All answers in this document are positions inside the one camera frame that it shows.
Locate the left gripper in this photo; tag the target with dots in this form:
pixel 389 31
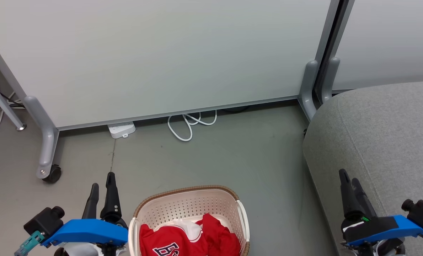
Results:
pixel 121 222

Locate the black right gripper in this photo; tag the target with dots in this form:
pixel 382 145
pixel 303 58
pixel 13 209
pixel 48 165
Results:
pixel 371 225

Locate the red jersey with lettering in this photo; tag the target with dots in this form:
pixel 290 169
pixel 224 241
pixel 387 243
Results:
pixel 169 241

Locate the plain red garment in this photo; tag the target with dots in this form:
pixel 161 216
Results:
pixel 220 238

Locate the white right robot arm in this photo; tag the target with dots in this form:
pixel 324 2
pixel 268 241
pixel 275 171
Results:
pixel 385 249

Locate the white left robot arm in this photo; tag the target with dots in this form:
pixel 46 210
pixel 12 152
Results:
pixel 78 250

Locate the grey fabric sofa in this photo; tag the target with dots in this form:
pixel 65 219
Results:
pixel 385 142

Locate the black caster wheel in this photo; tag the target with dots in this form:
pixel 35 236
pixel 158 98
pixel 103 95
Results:
pixel 53 174

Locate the white power strip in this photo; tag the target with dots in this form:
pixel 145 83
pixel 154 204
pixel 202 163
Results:
pixel 122 128

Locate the grey partition foot with caster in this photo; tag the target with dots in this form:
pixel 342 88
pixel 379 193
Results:
pixel 47 142

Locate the cream perforated laundry basket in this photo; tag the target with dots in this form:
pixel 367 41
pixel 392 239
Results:
pixel 190 204

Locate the grey metal table leg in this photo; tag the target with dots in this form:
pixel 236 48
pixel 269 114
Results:
pixel 3 103

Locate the wide white partition panel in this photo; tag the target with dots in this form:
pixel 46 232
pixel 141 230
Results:
pixel 161 53

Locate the narrow white partition panel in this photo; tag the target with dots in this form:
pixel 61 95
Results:
pixel 385 39

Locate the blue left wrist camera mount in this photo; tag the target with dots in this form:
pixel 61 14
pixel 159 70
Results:
pixel 87 230

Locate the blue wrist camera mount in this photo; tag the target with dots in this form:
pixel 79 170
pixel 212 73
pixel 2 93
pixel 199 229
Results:
pixel 408 224
pixel 87 230

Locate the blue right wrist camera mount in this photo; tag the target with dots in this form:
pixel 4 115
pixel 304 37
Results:
pixel 408 224

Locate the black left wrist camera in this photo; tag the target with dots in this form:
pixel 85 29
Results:
pixel 44 221

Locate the teal left camera connector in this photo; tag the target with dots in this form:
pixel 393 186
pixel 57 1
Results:
pixel 28 244

